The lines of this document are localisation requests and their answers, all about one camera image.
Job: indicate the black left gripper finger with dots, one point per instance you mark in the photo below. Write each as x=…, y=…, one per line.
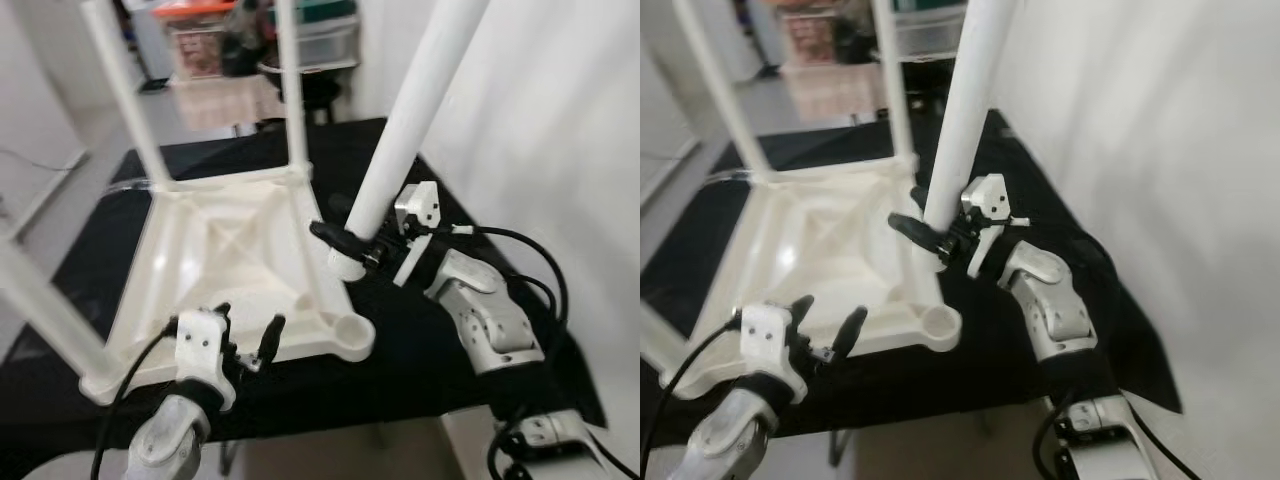
x=222, y=311
x=271, y=340
x=802, y=309
x=850, y=332

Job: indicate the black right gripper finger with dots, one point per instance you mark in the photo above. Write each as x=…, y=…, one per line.
x=918, y=233
x=919, y=198
x=341, y=205
x=340, y=242

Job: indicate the white plastic table top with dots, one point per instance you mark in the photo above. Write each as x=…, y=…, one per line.
x=240, y=250
x=830, y=250

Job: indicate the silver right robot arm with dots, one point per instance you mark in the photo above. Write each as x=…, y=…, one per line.
x=1060, y=310
x=490, y=320

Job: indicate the black stool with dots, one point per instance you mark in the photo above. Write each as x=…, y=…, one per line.
x=928, y=88
x=325, y=112

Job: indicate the black tablecloth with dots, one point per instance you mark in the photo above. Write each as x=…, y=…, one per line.
x=1010, y=330
x=420, y=340

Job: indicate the beige cloth covered table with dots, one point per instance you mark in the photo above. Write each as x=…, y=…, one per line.
x=225, y=105
x=830, y=95

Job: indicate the clear container green lid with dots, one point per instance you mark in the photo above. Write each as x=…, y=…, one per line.
x=335, y=40
x=935, y=35

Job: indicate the black bag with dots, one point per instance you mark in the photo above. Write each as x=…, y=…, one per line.
x=247, y=40
x=855, y=35

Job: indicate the red printed cardboard box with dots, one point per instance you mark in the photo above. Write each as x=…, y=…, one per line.
x=812, y=38
x=197, y=52

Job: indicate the orange lid container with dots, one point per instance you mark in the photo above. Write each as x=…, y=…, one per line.
x=195, y=8

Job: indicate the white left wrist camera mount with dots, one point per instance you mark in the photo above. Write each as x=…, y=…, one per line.
x=205, y=350
x=772, y=345

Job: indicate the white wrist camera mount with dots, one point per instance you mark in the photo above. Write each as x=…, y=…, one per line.
x=990, y=200
x=418, y=208
x=205, y=350
x=772, y=345

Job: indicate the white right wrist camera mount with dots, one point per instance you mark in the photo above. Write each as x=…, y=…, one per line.
x=418, y=208
x=990, y=200

